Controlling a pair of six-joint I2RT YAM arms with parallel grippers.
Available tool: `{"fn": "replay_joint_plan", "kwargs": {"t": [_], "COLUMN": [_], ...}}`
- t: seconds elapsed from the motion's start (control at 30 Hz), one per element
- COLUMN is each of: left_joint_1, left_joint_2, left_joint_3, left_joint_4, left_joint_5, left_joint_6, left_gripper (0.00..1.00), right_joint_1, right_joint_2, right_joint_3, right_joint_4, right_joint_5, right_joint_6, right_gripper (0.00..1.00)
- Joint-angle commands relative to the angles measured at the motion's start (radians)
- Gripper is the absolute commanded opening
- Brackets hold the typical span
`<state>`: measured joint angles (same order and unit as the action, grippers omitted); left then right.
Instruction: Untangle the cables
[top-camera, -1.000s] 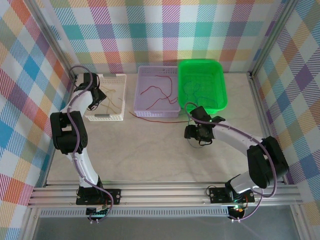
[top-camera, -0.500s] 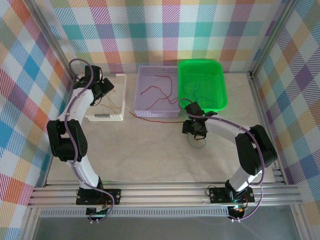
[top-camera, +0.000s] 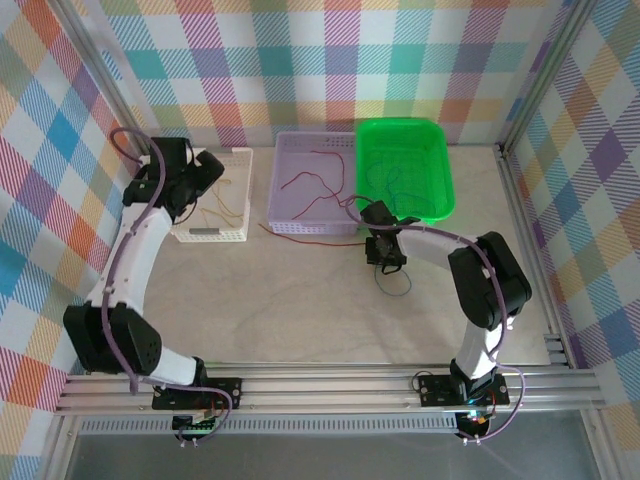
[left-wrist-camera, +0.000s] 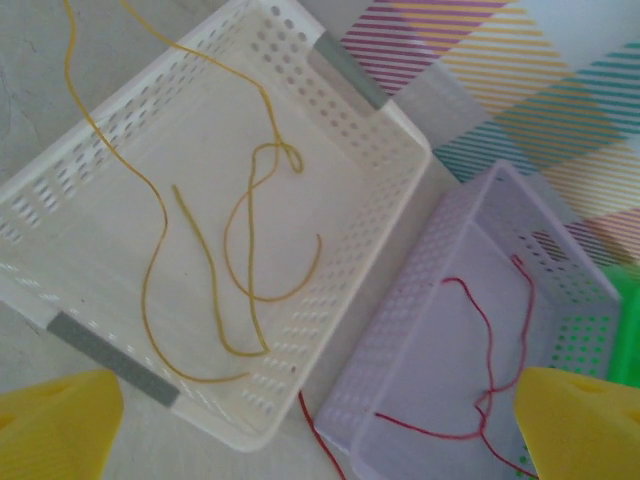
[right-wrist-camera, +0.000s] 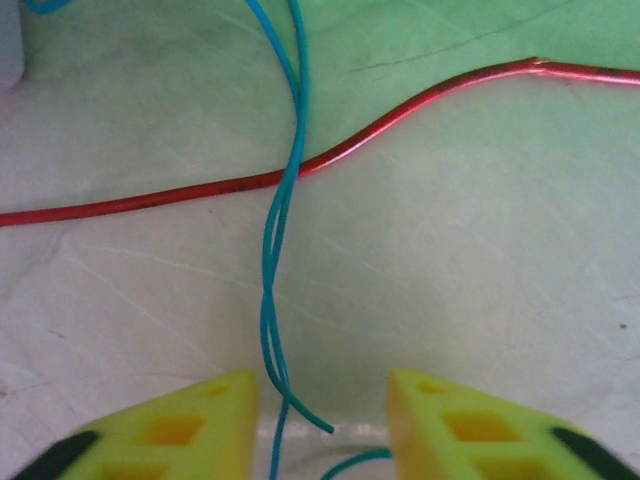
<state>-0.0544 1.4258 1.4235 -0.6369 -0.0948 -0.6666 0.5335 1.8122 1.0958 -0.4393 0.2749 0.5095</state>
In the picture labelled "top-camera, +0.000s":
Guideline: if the thin yellow cable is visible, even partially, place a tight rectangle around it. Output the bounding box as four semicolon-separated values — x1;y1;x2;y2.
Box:
201;205;247;227
212;178;237;221

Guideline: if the green plastic basket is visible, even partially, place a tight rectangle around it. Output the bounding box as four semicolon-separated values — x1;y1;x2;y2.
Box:
354;117;457;225

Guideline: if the white plastic basket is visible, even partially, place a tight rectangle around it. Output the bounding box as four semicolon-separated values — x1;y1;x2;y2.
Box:
169;147;255;245

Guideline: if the purple plastic basket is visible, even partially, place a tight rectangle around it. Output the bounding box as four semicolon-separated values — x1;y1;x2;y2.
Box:
267;131;362;238

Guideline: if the controller circuit board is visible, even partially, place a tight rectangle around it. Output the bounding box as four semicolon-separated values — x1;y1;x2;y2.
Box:
172;413;224;435
457;409;494;432

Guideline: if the grey metal panel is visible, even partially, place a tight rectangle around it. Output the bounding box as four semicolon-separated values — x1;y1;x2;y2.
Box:
62;433;606;480

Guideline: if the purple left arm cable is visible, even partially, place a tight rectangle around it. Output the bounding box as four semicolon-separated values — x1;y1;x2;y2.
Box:
109;127;236;445

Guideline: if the aluminium frame post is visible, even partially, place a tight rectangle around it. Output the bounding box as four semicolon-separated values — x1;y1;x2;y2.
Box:
53;0;154;164
498;0;601;157

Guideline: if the aluminium side rail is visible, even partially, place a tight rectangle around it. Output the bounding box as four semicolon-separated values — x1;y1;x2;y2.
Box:
493;143;576;371

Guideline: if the aluminium front rail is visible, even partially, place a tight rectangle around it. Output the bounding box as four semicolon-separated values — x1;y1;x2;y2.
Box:
53;363;609;417

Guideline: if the slotted cable duct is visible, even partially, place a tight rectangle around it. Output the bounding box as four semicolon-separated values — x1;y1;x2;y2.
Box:
77;417;461;437

